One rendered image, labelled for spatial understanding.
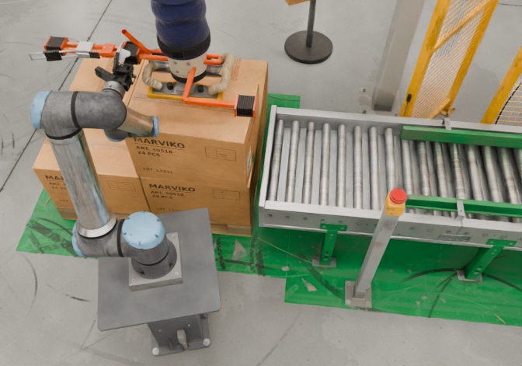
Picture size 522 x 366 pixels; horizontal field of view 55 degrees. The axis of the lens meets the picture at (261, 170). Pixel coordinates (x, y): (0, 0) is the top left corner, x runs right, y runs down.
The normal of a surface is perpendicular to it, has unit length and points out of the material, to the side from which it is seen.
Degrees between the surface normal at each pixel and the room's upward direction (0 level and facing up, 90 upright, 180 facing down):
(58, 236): 0
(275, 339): 0
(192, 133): 0
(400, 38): 88
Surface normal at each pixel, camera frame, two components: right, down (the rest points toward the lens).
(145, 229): 0.07, -0.59
